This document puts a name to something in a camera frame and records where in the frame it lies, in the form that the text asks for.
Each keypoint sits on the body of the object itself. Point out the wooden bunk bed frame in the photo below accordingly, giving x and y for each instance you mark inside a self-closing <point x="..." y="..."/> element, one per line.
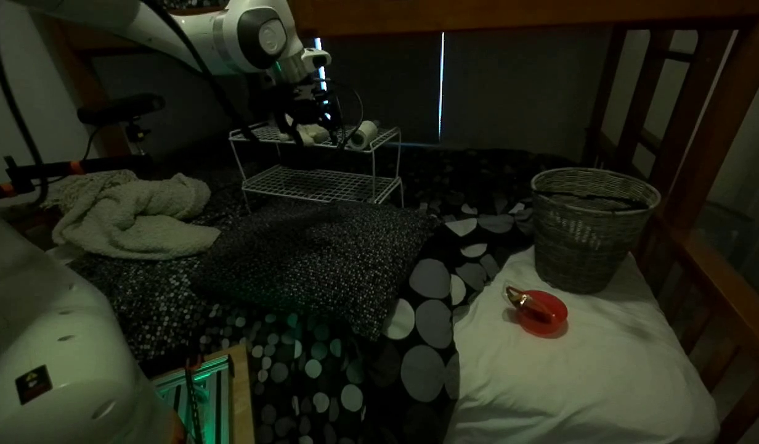
<point x="725" y="287"/>

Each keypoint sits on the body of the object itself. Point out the wooden crate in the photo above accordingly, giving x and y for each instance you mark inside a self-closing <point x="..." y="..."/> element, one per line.
<point x="207" y="396"/>

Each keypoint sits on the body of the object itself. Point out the wooden bunk bed ladder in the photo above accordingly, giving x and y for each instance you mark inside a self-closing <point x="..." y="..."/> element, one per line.
<point x="634" y="100"/>

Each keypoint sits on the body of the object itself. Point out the black rod with orange band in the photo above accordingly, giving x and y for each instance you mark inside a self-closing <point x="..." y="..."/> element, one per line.
<point x="50" y="171"/>

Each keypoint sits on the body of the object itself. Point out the black polka dot blanket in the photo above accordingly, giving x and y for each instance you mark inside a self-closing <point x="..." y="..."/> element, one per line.
<point x="338" y="378"/>

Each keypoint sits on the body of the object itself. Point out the woven wicker basket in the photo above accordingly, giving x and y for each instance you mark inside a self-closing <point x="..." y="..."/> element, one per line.
<point x="591" y="235"/>

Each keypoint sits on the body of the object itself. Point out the white bear toy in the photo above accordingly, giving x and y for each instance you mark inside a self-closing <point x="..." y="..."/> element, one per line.
<point x="312" y="134"/>

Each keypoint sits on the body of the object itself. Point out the dark window curtain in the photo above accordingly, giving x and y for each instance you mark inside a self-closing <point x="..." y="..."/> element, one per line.
<point x="512" y="90"/>

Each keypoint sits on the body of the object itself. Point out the orange bowl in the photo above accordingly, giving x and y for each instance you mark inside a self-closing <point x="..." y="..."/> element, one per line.
<point x="549" y="317"/>

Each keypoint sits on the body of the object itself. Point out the crumpled beige towel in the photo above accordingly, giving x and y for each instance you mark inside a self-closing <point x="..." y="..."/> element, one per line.
<point x="130" y="216"/>

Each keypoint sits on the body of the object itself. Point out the white pillow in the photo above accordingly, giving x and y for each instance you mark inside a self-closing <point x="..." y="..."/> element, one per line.
<point x="586" y="378"/>

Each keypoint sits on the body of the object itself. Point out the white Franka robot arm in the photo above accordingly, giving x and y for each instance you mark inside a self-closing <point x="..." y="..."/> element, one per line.
<point x="223" y="33"/>

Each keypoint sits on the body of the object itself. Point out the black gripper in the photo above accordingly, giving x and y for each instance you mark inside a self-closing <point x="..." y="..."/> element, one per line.
<point x="316" y="78"/>

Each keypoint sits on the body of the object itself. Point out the dark speckled pillow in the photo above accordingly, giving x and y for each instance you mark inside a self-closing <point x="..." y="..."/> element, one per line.
<point x="313" y="260"/>

